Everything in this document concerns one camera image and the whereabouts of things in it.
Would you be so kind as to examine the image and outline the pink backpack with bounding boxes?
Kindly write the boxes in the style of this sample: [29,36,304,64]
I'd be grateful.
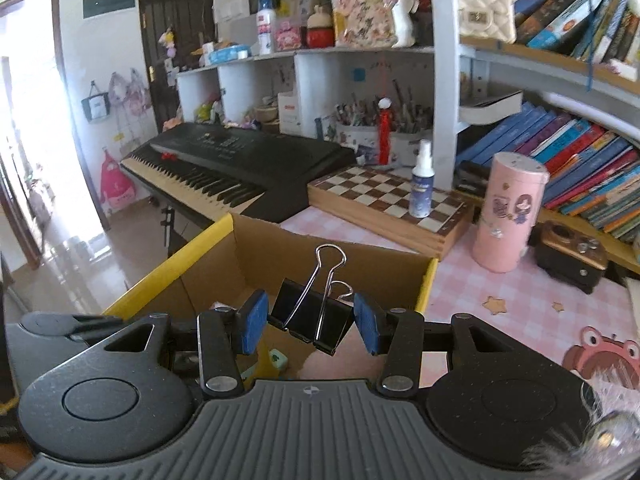
[99,149,137,211]

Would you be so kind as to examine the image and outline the dark green wall sign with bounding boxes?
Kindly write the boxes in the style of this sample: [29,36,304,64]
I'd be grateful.
[82,0,136,18]

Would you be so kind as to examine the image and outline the white wooden bookshelf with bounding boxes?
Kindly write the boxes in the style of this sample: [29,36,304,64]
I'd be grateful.
[427,0,640,271]

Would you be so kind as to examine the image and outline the white red carton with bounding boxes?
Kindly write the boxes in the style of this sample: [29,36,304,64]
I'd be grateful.
[277,91,303,136]

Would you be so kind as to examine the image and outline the black binder clip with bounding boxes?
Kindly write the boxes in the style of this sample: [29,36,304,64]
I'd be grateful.
[267,244,357,357]

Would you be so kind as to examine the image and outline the dark wooden door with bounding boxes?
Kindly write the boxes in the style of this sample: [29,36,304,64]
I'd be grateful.
[136,0,217,133]

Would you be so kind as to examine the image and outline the pink white hanging bags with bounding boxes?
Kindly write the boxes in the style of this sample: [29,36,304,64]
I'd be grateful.
[107,67,151,118]

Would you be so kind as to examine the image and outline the white quilted purse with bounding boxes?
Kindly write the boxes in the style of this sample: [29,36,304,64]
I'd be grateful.
[455,0,517,45]

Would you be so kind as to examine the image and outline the black keyboard stand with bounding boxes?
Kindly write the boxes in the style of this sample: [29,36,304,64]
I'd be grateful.
[159,205,176,248]

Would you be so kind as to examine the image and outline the yellow cardboard box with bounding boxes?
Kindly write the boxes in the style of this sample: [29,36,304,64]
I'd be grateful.
[102,212,440,381]

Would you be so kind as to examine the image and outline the pink storage box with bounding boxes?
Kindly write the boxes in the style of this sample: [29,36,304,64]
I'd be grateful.
[275,20,301,52]

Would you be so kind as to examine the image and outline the black electronic keyboard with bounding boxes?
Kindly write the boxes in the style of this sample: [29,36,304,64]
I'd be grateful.
[120,121,357,226]

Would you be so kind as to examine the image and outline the row of colourful books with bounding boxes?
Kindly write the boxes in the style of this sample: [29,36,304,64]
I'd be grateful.
[455,102,640,246]
[500,0,640,66]

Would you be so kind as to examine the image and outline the thick grey book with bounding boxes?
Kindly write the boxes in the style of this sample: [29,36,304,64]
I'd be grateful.
[459,91,523,125]

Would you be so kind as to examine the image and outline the brown music box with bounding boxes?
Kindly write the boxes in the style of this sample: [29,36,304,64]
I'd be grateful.
[532,220,611,295]

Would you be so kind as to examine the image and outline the pink cylinder canister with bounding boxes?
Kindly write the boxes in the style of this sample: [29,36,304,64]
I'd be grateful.
[472,152,551,275]

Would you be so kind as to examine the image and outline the white lotion bottle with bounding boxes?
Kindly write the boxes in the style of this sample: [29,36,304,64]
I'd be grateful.
[256,0,277,56]

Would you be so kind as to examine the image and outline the grey fluffy keychain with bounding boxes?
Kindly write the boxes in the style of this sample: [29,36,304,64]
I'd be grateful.
[520,370,640,471]

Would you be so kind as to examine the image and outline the white light switches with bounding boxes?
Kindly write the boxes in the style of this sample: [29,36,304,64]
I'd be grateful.
[215,0,249,23]

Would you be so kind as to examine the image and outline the blue tote bag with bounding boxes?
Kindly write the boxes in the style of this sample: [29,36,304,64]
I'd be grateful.
[81,80,112,123]

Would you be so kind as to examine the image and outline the white cubby shelf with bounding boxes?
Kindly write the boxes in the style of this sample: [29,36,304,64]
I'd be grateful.
[176,46,436,166]

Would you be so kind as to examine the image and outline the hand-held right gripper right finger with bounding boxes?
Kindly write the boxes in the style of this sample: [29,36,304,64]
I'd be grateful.
[352,291,521,396]

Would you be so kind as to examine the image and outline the white blue spray bottle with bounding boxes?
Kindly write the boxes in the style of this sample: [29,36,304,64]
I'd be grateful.
[409,139,435,220]

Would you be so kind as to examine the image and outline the wooden chessboard box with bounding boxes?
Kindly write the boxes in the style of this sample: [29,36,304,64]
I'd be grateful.
[306,164,475,261]

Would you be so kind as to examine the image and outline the white pen holder with pens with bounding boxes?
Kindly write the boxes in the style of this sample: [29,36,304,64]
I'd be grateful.
[335,102,391,150]
[390,105,433,166]

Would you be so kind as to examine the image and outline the floral cat figurine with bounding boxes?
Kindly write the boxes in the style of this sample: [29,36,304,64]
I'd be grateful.
[331,0,418,50]

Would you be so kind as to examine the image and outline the red tassel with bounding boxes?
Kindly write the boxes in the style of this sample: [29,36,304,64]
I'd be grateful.
[377,97,393,166]

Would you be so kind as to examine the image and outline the blue tissue pack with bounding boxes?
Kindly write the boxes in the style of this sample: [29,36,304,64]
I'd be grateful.
[207,46,251,66]

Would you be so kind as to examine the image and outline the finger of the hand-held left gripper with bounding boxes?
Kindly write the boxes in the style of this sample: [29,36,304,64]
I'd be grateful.
[71,314,127,345]

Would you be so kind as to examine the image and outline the pink checked desktop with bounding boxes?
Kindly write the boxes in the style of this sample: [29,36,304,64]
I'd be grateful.
[280,205,640,411]

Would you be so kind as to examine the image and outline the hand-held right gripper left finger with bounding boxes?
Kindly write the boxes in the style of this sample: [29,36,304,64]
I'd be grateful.
[100,289,271,395]

